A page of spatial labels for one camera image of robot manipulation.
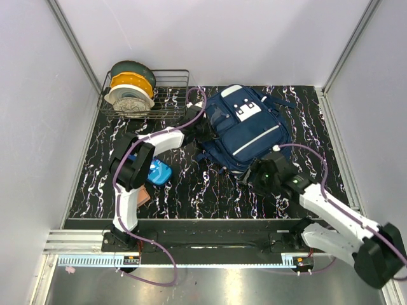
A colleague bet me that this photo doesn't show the yellow plate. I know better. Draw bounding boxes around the yellow plate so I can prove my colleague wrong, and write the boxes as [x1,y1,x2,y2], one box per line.
[110,72,154,97]

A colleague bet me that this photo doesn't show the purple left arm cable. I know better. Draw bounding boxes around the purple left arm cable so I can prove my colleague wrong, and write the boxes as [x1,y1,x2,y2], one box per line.
[113,87,208,286]

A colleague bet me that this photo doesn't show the blue patterned pencil case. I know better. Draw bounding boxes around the blue patterned pencil case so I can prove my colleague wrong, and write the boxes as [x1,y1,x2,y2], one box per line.
[147,158,172,186]

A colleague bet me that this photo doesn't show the dark wire dish rack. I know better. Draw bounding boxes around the dark wire dish rack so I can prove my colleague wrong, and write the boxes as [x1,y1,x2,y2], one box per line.
[97,69,190,119]

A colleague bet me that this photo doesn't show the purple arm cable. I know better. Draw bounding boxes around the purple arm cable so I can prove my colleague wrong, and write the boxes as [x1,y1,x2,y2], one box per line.
[276,142,407,280]
[113,87,208,286]

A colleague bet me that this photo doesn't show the navy blue student backpack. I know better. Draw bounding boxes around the navy blue student backpack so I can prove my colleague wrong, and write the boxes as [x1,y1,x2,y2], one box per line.
[197,85,294,176]

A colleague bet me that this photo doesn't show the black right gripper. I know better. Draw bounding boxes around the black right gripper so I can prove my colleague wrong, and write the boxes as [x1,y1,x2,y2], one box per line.
[236,157,279,198]

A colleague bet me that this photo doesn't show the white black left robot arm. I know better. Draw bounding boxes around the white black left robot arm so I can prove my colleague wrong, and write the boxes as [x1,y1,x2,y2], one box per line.
[109,103,210,252]

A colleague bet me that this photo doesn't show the small pink eraser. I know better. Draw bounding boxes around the small pink eraser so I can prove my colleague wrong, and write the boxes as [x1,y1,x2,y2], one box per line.
[65,266,76,274]

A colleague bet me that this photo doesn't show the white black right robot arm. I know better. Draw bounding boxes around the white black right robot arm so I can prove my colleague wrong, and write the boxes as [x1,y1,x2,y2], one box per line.
[241,152,406,289]

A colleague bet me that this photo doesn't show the dark green plate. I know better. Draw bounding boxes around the dark green plate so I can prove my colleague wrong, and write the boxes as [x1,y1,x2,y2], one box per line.
[110,60,156,87]

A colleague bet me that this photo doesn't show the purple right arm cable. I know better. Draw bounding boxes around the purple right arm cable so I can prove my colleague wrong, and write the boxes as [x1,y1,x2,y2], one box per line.
[276,142,407,280]

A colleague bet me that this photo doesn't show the speckled grey plate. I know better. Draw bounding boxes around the speckled grey plate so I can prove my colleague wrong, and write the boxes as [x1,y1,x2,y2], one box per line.
[113,97,151,119]

